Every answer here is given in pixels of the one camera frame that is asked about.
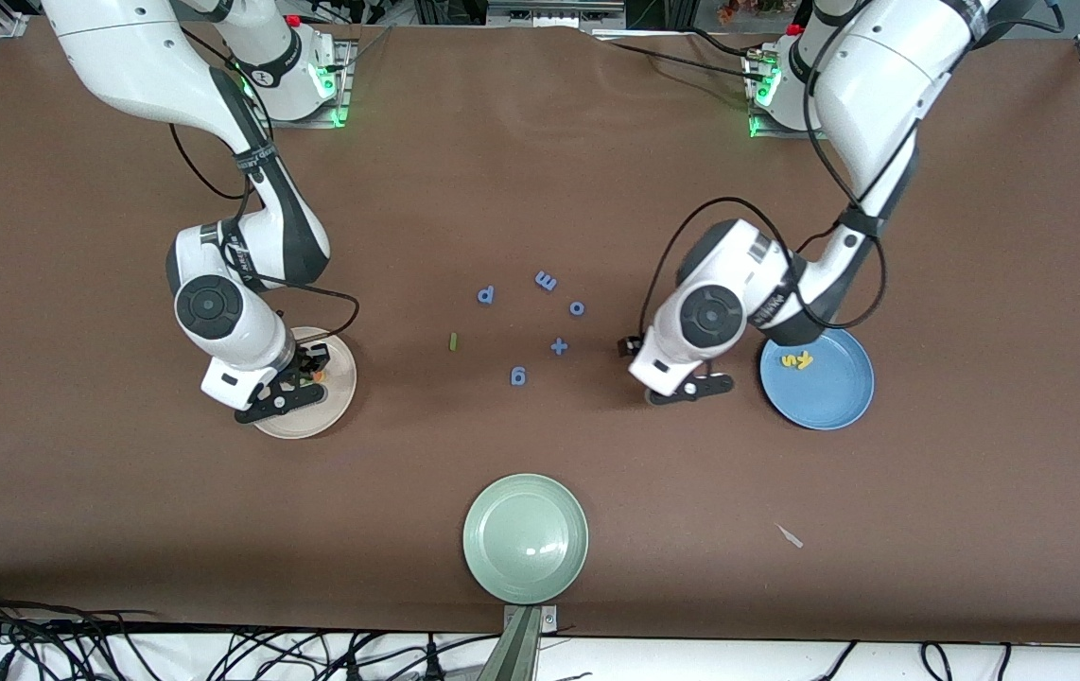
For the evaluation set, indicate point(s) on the blue foam letter p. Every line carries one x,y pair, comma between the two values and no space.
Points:
486,295

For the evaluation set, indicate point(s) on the brown table cover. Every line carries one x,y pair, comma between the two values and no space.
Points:
124,520

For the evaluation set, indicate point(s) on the green round plate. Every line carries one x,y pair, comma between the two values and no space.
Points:
526,538

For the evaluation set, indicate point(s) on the blue foam digit 9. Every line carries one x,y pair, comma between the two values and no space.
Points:
518,376

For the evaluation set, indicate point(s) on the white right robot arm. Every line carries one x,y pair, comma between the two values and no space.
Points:
124,47

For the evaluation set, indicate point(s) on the blue foam plus sign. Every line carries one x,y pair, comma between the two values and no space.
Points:
559,346

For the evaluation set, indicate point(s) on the aluminium corner bracket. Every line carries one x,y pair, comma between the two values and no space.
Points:
8,26

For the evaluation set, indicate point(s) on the beige round plate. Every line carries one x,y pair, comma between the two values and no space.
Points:
341,397

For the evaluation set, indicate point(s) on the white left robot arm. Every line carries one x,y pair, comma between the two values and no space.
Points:
880,85

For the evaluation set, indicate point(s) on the blue foam letter m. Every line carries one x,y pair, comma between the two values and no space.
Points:
546,281

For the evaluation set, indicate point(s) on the orange red decorative object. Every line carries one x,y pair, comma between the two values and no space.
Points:
734,9

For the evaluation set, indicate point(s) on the grey metal post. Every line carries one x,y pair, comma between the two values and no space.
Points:
523,653

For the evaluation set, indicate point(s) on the white paper scrap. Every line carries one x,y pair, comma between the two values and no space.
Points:
791,536

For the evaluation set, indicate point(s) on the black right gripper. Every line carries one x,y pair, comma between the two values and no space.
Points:
305,364

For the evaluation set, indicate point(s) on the blue round plate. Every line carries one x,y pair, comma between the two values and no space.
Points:
828,392

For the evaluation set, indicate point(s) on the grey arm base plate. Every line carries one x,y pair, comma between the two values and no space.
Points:
772,135
313,124

